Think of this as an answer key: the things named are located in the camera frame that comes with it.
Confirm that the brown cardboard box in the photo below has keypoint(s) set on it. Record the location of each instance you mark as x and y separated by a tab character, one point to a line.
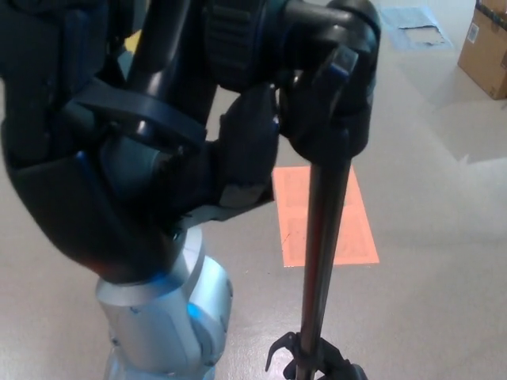
483	51

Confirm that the black telescopic phone stand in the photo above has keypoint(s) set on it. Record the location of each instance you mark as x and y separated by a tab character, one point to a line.
325	237

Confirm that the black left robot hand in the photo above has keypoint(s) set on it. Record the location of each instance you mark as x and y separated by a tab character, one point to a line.
79	198

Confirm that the torn blue sheet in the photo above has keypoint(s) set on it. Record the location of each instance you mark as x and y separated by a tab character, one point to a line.
390	23

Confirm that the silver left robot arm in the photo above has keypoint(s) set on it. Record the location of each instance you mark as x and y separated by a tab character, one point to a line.
158	316

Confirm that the orange paper sheet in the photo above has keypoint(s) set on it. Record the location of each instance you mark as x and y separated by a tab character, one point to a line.
293	221

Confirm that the yellow paper sheet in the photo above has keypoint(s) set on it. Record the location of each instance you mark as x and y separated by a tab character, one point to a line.
134	41

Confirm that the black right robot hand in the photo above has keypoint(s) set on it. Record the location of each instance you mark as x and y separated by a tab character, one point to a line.
344	368

